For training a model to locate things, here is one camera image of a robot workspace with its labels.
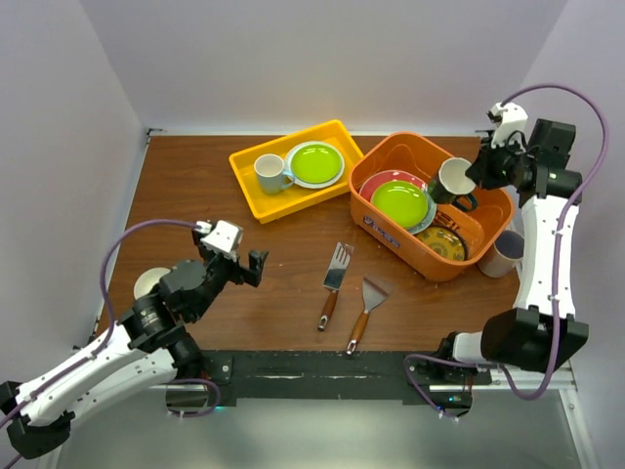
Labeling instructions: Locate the solid spatula wooden handle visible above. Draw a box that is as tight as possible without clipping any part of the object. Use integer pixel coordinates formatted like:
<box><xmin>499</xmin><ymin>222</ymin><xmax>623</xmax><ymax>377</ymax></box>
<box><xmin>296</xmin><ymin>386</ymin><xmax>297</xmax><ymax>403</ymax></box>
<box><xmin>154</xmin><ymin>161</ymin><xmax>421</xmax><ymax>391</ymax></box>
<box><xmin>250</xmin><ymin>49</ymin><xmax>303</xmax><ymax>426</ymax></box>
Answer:
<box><xmin>346</xmin><ymin>277</ymin><xmax>394</xmax><ymax>356</ymax></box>

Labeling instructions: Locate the slotted spatula wooden handle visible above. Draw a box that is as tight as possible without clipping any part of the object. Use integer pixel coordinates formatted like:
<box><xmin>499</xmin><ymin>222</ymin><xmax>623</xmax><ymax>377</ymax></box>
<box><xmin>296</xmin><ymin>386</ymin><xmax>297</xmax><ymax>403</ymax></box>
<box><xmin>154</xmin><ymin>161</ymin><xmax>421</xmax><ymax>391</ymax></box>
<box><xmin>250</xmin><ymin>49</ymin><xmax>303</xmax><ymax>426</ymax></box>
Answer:
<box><xmin>317</xmin><ymin>242</ymin><xmax>354</xmax><ymax>332</ymax></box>

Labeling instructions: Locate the yellow plastic tray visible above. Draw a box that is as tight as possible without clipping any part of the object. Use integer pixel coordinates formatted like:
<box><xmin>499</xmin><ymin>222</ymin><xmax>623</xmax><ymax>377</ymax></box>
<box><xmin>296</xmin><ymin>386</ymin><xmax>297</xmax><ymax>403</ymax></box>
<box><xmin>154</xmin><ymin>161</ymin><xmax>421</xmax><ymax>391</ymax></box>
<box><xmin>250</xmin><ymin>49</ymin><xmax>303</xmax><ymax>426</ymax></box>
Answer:
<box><xmin>229</xmin><ymin>119</ymin><xmax>363</xmax><ymax>224</ymax></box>

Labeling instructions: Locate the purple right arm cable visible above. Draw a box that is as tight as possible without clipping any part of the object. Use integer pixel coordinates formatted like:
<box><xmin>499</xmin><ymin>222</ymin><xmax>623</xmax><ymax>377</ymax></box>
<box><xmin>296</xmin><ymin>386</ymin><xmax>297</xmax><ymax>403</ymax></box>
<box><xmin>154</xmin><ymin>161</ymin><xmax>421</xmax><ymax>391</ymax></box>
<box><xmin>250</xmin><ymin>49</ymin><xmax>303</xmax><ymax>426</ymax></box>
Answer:
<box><xmin>403</xmin><ymin>84</ymin><xmax>610</xmax><ymax>421</ymax></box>

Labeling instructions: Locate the yellow patterned plate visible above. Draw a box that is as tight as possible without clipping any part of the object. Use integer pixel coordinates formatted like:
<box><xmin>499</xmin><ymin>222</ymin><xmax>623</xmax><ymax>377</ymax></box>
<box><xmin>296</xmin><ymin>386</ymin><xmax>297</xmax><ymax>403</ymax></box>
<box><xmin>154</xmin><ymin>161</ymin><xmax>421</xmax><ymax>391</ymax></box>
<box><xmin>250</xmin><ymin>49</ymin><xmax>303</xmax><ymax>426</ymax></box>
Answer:
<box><xmin>416</xmin><ymin>225</ymin><xmax>469</xmax><ymax>262</ymax></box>

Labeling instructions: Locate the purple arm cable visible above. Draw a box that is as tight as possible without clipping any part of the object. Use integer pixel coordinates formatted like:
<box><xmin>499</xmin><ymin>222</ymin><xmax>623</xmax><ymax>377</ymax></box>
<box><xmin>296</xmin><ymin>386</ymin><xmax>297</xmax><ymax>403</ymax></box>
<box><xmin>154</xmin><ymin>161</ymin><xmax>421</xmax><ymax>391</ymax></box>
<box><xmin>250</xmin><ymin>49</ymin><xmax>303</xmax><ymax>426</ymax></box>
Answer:
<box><xmin>403</xmin><ymin>84</ymin><xmax>610</xmax><ymax>421</ymax></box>
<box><xmin>0</xmin><ymin>219</ymin><xmax>222</xmax><ymax>469</ymax></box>

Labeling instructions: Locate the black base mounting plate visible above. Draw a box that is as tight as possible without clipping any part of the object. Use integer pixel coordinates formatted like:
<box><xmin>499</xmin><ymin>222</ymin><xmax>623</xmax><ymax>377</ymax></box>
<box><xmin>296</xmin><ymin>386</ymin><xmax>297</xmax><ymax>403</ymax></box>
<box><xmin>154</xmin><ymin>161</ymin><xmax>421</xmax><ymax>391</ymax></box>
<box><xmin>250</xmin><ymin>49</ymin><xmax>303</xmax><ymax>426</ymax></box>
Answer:
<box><xmin>202</xmin><ymin>350</ymin><xmax>492</xmax><ymax>416</ymax></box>

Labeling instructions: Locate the white cup green handle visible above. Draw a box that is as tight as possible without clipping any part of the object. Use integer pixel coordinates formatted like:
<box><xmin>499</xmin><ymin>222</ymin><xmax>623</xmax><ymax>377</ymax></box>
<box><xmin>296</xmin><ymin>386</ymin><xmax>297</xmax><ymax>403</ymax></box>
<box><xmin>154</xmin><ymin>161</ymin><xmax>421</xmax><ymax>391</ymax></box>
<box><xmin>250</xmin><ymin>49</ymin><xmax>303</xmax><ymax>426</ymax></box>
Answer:
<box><xmin>427</xmin><ymin>157</ymin><xmax>479</xmax><ymax>213</ymax></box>

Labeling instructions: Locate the small white dish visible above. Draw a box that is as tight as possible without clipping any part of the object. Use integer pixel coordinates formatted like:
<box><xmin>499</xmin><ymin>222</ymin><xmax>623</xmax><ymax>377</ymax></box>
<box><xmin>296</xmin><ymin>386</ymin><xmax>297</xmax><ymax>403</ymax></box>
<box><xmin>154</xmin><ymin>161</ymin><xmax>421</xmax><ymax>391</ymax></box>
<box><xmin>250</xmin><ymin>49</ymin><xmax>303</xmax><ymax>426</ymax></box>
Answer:
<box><xmin>133</xmin><ymin>267</ymin><xmax>171</xmax><ymax>299</ymax></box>

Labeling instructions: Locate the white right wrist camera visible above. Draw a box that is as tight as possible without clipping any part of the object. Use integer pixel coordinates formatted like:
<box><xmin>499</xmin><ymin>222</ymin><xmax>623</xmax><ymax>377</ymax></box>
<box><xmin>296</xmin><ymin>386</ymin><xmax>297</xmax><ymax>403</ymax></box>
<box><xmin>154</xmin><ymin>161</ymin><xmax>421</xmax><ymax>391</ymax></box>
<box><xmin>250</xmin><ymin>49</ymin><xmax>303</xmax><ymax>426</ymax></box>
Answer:
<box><xmin>487</xmin><ymin>102</ymin><xmax>528</xmax><ymax>149</ymax></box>

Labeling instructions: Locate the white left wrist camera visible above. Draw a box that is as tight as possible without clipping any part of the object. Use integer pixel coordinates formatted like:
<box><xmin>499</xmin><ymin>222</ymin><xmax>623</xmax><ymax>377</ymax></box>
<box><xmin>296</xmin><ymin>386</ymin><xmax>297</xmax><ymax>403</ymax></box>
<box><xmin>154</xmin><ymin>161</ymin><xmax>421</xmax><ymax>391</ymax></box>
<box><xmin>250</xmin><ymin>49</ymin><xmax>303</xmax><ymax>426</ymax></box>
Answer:
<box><xmin>192</xmin><ymin>220</ymin><xmax>244</xmax><ymax>259</ymax></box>

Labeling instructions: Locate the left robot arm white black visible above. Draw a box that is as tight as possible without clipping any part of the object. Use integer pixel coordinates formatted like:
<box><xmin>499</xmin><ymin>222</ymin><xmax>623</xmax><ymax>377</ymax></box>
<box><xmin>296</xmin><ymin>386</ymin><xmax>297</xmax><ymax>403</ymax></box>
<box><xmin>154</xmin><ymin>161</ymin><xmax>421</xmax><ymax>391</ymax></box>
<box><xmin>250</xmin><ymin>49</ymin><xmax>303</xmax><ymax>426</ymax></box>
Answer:
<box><xmin>1</xmin><ymin>223</ymin><xmax>268</xmax><ymax>459</ymax></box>

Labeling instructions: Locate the red and teal plate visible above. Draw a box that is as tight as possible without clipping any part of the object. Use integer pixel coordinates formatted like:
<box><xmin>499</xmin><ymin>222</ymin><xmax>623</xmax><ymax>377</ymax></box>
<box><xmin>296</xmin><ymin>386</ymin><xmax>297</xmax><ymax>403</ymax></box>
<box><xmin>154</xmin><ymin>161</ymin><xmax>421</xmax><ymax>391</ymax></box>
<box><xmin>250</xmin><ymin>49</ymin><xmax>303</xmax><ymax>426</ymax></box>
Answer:
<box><xmin>359</xmin><ymin>170</ymin><xmax>437</xmax><ymax>235</ymax></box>

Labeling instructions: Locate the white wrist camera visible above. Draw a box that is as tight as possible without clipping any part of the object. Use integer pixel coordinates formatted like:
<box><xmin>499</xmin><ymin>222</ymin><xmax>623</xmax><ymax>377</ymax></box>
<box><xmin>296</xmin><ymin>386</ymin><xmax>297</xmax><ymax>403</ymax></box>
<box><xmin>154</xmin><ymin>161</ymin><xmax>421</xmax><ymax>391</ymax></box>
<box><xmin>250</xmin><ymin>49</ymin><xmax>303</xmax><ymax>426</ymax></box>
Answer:
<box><xmin>192</xmin><ymin>220</ymin><xmax>244</xmax><ymax>259</ymax></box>
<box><xmin>487</xmin><ymin>102</ymin><xmax>528</xmax><ymax>149</ymax></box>

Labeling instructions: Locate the white scalloped plate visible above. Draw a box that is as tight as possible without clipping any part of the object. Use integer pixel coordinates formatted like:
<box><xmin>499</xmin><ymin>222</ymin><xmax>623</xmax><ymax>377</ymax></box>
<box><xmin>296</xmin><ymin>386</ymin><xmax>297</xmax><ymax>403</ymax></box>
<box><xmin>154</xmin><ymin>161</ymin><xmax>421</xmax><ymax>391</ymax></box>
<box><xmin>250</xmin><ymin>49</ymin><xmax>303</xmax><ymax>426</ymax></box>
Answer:
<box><xmin>285</xmin><ymin>141</ymin><xmax>346</xmax><ymax>189</ymax></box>

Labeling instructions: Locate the lime green plate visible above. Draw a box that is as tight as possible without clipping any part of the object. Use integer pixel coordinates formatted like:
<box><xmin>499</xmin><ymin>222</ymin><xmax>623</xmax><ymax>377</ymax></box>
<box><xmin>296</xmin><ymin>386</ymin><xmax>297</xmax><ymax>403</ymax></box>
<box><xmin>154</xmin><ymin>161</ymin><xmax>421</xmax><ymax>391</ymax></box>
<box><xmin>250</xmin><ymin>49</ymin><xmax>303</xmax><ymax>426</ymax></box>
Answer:
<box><xmin>370</xmin><ymin>181</ymin><xmax>429</xmax><ymax>229</ymax></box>
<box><xmin>290</xmin><ymin>144</ymin><xmax>343</xmax><ymax>184</ymax></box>

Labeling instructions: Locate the light blue mug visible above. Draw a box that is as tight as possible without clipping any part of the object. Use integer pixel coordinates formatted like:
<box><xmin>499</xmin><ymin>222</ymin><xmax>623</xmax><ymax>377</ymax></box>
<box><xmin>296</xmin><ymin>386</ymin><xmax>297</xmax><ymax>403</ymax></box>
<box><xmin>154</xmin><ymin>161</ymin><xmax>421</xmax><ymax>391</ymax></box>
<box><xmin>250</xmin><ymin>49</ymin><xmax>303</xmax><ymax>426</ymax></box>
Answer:
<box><xmin>254</xmin><ymin>153</ymin><xmax>295</xmax><ymax>195</ymax></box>

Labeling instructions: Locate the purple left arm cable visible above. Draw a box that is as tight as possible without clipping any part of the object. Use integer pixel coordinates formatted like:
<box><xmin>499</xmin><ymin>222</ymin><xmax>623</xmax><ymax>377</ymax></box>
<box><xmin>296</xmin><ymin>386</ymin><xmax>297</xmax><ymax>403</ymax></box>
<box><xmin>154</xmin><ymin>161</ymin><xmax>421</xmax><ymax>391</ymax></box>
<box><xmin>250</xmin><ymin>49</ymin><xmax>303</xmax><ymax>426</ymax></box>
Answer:
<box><xmin>0</xmin><ymin>219</ymin><xmax>222</xmax><ymax>469</ymax></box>

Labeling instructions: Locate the beige purple cup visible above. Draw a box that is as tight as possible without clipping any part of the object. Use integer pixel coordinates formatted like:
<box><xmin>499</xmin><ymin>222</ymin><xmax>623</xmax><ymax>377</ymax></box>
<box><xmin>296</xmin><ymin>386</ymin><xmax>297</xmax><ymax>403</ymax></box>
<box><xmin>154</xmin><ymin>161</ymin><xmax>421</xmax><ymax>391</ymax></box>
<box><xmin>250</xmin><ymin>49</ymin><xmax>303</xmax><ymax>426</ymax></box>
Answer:
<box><xmin>478</xmin><ymin>230</ymin><xmax>524</xmax><ymax>278</ymax></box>

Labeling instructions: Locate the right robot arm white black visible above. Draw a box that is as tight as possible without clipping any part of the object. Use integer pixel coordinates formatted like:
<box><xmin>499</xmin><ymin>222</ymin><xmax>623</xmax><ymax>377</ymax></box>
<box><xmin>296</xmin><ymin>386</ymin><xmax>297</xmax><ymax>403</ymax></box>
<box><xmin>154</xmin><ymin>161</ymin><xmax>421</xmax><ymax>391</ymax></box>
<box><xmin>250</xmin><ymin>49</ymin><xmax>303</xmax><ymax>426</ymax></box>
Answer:
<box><xmin>435</xmin><ymin>119</ymin><xmax>589</xmax><ymax>384</ymax></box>

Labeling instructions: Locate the orange plastic dish bin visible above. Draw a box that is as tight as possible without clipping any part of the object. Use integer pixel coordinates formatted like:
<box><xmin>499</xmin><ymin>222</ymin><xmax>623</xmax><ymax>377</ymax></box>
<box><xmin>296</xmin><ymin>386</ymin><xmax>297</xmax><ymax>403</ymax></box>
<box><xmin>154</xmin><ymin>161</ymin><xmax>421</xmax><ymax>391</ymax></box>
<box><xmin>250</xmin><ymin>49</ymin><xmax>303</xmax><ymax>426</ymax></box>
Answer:
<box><xmin>348</xmin><ymin>132</ymin><xmax>515</xmax><ymax>282</ymax></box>

